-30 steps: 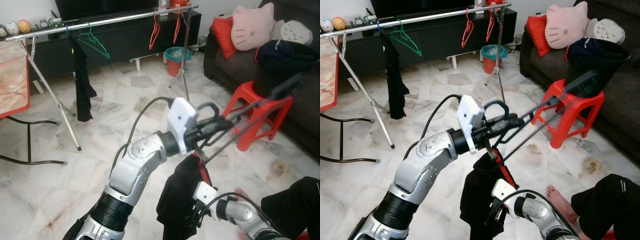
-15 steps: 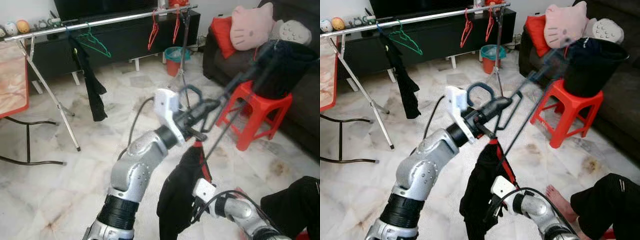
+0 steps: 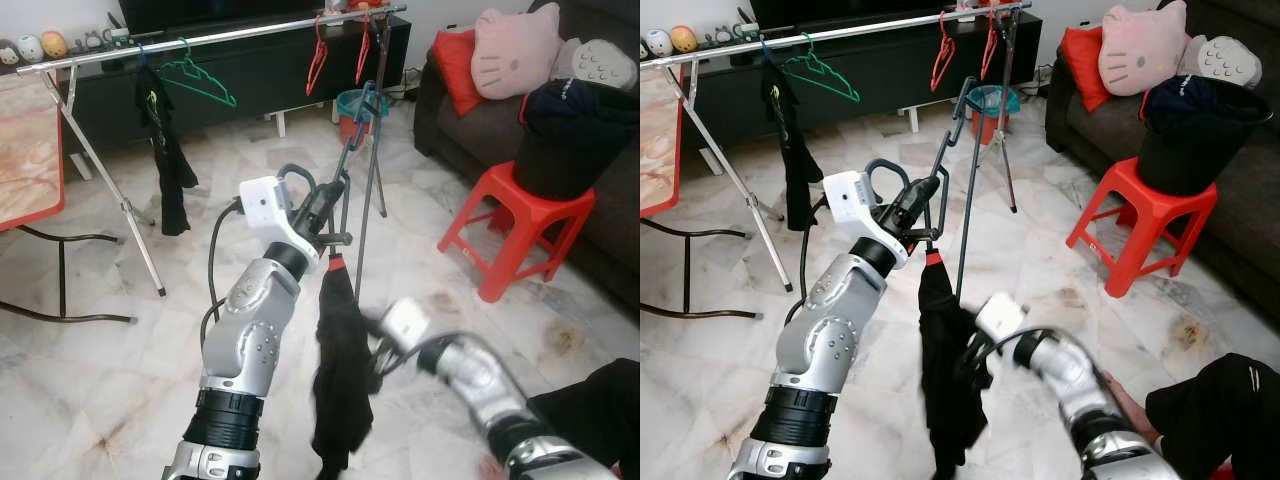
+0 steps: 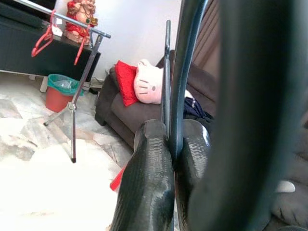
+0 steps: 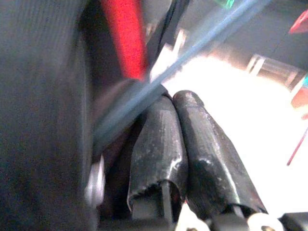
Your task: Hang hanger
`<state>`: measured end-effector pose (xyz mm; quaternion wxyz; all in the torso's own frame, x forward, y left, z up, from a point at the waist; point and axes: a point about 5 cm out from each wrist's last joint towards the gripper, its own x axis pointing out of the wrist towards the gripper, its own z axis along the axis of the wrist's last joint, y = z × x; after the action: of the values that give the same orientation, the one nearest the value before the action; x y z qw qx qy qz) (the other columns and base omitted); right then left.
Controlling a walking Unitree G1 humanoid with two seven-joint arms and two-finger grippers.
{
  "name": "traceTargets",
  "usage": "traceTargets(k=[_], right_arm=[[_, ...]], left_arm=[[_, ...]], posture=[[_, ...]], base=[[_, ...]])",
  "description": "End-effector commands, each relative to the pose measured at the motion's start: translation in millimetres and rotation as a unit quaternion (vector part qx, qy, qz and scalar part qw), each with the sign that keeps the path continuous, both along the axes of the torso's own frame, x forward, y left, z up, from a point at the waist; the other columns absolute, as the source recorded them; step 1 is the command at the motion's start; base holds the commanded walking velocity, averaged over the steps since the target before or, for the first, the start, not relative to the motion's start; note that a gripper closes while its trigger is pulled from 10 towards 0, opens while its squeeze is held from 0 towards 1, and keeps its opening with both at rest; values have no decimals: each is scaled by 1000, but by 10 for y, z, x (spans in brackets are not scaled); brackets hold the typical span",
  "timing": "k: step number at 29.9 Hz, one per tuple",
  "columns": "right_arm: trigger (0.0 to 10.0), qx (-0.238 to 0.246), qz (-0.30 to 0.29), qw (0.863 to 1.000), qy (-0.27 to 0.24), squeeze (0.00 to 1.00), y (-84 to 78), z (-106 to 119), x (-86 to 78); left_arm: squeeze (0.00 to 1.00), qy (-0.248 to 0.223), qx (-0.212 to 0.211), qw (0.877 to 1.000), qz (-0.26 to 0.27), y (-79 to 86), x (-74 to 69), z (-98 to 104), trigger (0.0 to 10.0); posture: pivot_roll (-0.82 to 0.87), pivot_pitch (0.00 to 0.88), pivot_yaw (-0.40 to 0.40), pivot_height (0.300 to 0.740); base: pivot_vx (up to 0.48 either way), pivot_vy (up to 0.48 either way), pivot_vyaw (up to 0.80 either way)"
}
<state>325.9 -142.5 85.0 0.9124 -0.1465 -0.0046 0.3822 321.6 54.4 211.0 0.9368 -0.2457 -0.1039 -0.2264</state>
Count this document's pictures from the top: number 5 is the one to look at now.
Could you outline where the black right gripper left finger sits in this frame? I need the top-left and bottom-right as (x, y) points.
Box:
(126, 94), (189, 214)

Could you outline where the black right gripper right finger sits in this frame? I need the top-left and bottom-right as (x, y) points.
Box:
(172, 90), (270, 221)

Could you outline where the black plastic hanger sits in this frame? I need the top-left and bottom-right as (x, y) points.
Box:
(92, 0), (274, 151)

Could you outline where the navy jersey red stripe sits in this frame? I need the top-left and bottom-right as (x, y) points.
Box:
(0, 0), (191, 231)

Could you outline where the red plastic hanger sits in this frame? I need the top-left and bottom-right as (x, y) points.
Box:
(288, 9), (308, 34)
(286, 126), (308, 167)

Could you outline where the green plastic hanger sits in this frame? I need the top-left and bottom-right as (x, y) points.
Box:
(215, 0), (238, 10)

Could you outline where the red bin teal bag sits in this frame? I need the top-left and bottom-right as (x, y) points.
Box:
(290, 74), (308, 121)

